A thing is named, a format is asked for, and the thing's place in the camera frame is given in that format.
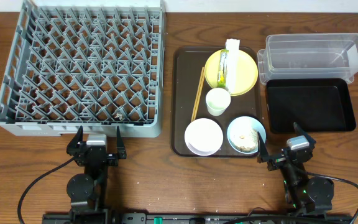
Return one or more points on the light blue bowl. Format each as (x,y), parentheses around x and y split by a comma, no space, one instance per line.
(245,122)

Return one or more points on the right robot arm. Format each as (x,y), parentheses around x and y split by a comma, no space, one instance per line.
(310,196)

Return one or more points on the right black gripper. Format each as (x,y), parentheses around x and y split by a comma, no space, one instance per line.
(276,160)

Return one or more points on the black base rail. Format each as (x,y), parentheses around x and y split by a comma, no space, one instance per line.
(142,218)

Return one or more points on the white bowl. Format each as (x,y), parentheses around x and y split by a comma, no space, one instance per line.
(203,137)

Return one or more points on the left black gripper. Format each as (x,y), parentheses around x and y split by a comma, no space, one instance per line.
(96,153)

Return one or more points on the green snack wrapper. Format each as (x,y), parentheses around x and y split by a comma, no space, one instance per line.
(222,69)

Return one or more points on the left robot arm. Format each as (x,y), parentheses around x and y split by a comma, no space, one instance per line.
(87,190)

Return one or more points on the black waste tray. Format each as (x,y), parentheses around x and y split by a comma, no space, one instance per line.
(316,105)

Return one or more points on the grey dishwasher rack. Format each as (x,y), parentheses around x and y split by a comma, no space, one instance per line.
(95,65)

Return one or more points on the dark brown serving tray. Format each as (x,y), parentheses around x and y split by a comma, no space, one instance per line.
(188,62)

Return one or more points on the white paper chopstick sleeve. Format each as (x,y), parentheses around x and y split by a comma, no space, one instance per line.
(232,45)

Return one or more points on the leftover rice pile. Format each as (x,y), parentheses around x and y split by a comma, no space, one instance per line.
(244,140)

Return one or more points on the white cup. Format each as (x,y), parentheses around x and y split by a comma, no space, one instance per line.
(217,101)

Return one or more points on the clear plastic bin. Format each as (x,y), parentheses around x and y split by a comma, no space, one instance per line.
(306,56)

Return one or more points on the yellow plate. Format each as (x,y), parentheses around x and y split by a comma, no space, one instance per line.
(247,72)

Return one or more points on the wooden chopstick right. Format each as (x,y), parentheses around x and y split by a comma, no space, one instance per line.
(199,95)

